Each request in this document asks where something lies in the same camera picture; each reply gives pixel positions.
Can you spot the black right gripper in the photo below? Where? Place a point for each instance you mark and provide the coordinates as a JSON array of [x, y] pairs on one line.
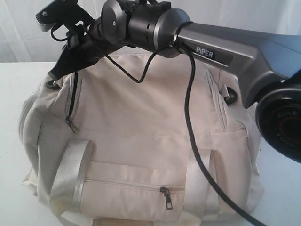
[[82, 51]]

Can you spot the cream duffel bag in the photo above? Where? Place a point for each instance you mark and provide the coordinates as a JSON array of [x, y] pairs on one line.
[[104, 149]]

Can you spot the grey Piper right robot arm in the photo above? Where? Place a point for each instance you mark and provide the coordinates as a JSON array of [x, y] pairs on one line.
[[268, 66]]

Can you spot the white backdrop curtain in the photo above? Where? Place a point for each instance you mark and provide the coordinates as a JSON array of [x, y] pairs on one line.
[[22, 40]]

